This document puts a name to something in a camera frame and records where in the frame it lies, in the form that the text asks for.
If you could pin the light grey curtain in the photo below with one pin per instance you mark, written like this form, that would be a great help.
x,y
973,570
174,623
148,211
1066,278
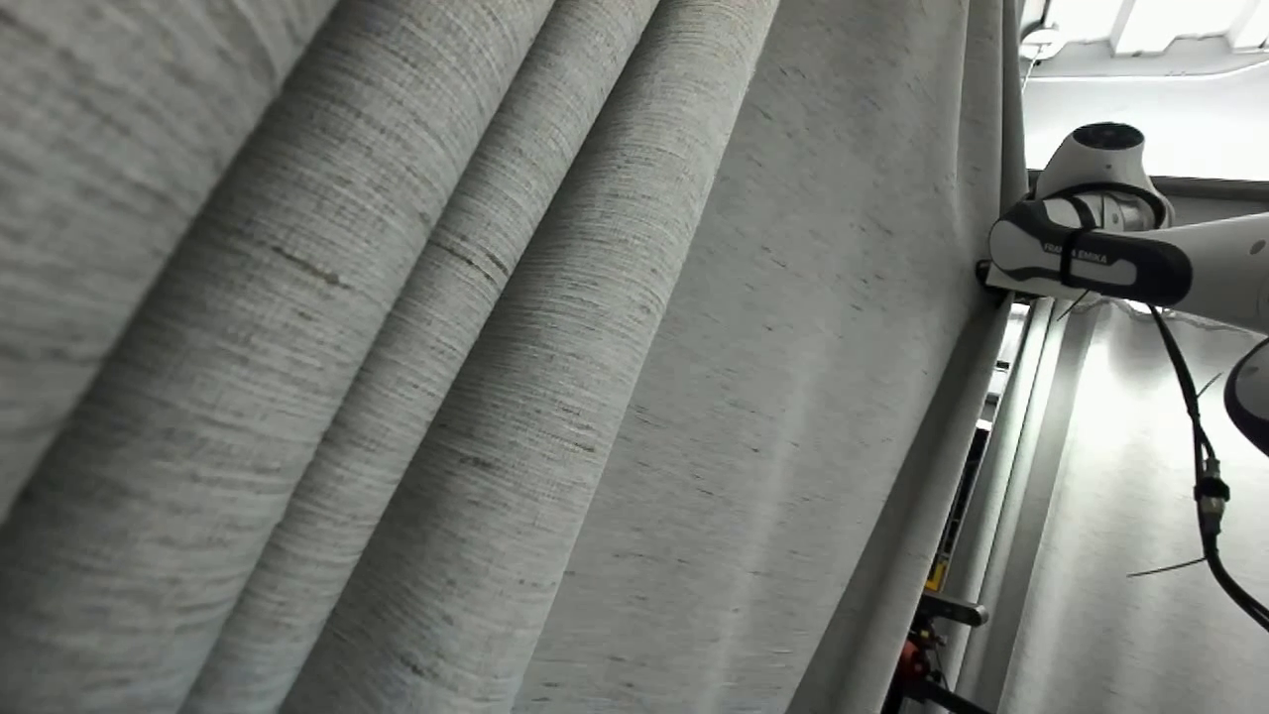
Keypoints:
x,y
463,359

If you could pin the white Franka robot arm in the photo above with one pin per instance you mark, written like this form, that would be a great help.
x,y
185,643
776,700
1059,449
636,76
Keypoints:
x,y
1124,245

